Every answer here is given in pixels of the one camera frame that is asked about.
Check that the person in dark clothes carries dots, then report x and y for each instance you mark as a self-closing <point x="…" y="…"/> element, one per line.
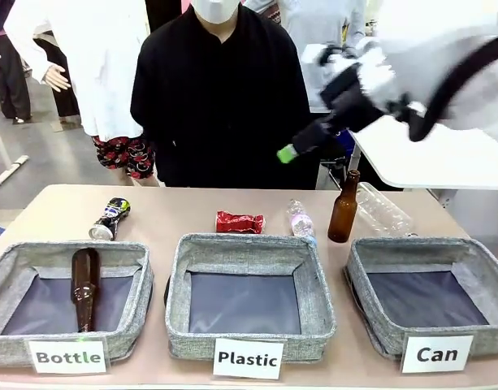
<point x="7" y="61"/>

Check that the white Can label card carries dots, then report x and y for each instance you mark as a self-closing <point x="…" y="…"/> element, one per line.
<point x="436" y="354"/>

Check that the white face mask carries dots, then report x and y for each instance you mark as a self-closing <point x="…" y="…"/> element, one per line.
<point x="216" y="9"/>

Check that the white Bottle label card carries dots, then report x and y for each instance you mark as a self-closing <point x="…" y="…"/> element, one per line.
<point x="67" y="356"/>

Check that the person in grey shirt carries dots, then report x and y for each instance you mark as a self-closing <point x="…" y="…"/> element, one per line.
<point x="313" y="20"/>

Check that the red floral skirt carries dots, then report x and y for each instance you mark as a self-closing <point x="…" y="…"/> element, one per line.
<point x="126" y="156"/>

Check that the person in black shirt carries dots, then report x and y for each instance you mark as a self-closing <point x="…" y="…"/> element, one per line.
<point x="216" y="101"/>

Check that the small pink label plastic bottle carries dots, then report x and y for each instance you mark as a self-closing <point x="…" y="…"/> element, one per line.
<point x="300" y="219"/>

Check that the mannequin in white coat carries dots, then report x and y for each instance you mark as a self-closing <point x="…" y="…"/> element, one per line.
<point x="98" y="61"/>

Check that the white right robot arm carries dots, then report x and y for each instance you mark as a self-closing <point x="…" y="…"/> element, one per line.
<point x="455" y="36"/>

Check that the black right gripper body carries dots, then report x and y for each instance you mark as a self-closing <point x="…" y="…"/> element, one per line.
<point x="350" y="99"/>

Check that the crushed black green can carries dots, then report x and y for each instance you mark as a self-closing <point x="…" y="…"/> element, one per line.
<point x="110" y="219"/>

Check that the white desk leg frame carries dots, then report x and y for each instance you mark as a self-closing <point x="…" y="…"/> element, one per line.
<point x="9" y="170"/>

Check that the grey fabric basket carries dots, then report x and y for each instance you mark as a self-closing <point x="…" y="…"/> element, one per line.
<point x="13" y="349"/>
<point x="248" y="248"/>
<point x="411" y="248"/>

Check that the crushed red can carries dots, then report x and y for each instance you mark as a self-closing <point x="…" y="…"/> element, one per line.
<point x="240" y="222"/>

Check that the brown glass bottle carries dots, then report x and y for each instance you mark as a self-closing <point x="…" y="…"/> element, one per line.
<point x="85" y="280"/>
<point x="344" y="215"/>

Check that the white side table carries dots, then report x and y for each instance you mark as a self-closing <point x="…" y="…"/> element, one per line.
<point x="435" y="162"/>

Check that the white Plastic label card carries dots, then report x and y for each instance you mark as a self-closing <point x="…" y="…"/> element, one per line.
<point x="248" y="358"/>

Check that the large clear plastic bottle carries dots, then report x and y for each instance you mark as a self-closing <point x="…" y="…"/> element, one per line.
<point x="384" y="211"/>

